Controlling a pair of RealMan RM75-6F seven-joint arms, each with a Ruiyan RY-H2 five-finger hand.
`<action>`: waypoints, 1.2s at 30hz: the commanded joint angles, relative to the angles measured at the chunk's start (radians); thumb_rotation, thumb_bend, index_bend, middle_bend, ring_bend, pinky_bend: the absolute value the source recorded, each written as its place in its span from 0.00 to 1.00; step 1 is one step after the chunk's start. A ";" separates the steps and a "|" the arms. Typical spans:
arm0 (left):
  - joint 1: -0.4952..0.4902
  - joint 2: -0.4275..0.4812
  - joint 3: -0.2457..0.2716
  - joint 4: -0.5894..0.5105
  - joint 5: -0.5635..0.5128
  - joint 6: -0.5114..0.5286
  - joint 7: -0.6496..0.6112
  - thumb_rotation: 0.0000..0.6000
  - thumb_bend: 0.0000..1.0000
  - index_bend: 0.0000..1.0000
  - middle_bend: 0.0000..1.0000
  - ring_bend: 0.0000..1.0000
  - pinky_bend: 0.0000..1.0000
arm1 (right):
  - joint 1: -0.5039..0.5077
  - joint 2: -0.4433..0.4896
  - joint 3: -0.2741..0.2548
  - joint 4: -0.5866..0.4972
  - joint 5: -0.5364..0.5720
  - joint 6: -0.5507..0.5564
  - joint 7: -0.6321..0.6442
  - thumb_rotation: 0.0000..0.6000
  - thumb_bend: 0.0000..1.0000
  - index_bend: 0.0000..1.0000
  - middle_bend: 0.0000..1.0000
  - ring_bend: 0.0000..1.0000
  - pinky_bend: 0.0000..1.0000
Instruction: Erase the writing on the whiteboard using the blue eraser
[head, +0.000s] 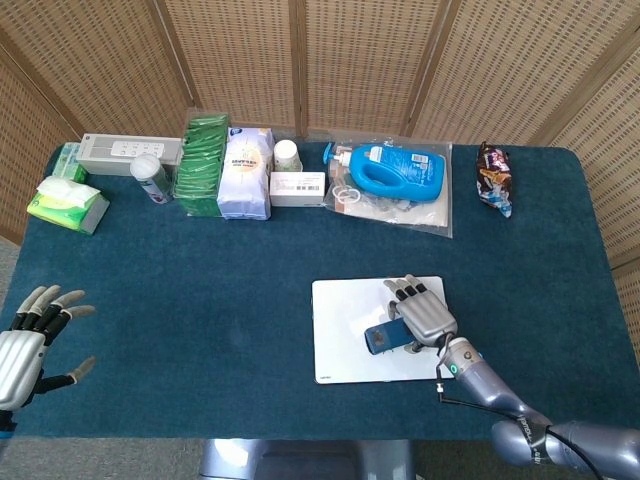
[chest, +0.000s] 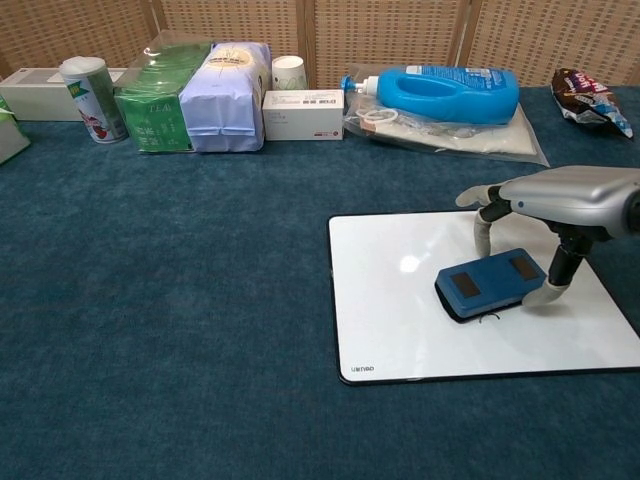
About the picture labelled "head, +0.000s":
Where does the green tissue pack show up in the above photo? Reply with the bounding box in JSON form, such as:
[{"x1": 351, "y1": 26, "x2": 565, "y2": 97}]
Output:
[{"x1": 26, "y1": 175, "x2": 111, "y2": 236}]

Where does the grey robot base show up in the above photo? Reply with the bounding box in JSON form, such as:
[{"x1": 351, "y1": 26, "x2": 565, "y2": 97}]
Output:
[{"x1": 198, "y1": 438, "x2": 416, "y2": 480}]

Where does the woven rattan folding screen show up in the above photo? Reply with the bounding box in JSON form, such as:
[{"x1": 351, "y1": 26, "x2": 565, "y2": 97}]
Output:
[{"x1": 0, "y1": 0, "x2": 640, "y2": 441}]

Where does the white paper cup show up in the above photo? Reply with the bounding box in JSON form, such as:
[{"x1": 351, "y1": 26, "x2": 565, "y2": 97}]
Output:
[{"x1": 272, "y1": 139, "x2": 304, "y2": 174}]

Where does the blue board eraser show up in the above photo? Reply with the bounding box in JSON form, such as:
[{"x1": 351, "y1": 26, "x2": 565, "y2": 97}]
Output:
[{"x1": 363, "y1": 318, "x2": 416, "y2": 357}]

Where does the clear plastic zip bag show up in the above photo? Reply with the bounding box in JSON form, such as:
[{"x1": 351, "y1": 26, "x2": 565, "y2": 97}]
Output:
[{"x1": 322, "y1": 130, "x2": 454, "y2": 240}]

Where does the small white cardboard box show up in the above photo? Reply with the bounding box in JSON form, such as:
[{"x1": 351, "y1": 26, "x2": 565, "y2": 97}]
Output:
[{"x1": 269, "y1": 171, "x2": 327, "y2": 208}]

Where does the white power strip box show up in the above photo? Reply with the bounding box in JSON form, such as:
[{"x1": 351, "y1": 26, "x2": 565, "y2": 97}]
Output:
[{"x1": 75, "y1": 132, "x2": 184, "y2": 176}]

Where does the white lidded cylindrical can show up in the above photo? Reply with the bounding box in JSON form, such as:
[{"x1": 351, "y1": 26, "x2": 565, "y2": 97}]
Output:
[{"x1": 130, "y1": 153, "x2": 174, "y2": 205}]

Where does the blue detergent pump bottle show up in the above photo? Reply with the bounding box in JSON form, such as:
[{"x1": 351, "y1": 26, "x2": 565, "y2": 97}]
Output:
[{"x1": 322, "y1": 142, "x2": 447, "y2": 205}]

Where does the brown snack bag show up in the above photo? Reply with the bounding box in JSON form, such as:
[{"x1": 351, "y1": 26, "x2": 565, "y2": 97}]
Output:
[{"x1": 475, "y1": 141, "x2": 514, "y2": 220}]

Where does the green tea box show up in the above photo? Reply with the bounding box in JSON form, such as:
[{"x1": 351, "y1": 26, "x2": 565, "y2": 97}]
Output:
[{"x1": 172, "y1": 108, "x2": 234, "y2": 218}]

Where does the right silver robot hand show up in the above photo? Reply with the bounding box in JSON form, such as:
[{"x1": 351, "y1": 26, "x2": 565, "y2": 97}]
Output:
[{"x1": 383, "y1": 273, "x2": 459, "y2": 355}]

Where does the light green wipes pack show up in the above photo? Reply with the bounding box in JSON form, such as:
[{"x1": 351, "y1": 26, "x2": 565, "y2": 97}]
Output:
[{"x1": 51, "y1": 142, "x2": 89, "y2": 183}]

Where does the white board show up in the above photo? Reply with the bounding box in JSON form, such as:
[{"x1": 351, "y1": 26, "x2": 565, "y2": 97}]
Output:
[{"x1": 311, "y1": 275, "x2": 458, "y2": 386}]

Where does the white lavender paper bag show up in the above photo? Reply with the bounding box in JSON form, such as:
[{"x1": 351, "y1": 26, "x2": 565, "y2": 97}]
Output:
[{"x1": 216, "y1": 126, "x2": 275, "y2": 221}]

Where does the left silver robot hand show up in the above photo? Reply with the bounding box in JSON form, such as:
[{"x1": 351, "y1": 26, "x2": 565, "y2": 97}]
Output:
[{"x1": 0, "y1": 284, "x2": 97, "y2": 412}]

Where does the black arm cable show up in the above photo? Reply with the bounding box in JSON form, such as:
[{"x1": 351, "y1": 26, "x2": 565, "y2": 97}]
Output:
[{"x1": 433, "y1": 344, "x2": 609, "y2": 480}]

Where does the blue felt table cover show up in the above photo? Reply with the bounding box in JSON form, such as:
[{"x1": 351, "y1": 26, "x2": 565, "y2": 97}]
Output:
[{"x1": 7, "y1": 141, "x2": 634, "y2": 442}]

